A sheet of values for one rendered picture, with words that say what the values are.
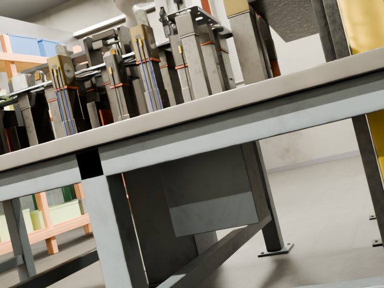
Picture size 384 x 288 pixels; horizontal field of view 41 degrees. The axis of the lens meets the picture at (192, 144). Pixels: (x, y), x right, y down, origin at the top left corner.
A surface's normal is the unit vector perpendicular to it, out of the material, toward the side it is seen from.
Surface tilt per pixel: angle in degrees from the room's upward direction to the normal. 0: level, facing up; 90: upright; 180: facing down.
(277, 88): 90
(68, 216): 90
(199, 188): 90
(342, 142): 90
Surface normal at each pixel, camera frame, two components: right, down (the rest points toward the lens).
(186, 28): -0.30, 0.05
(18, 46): 0.87, -0.22
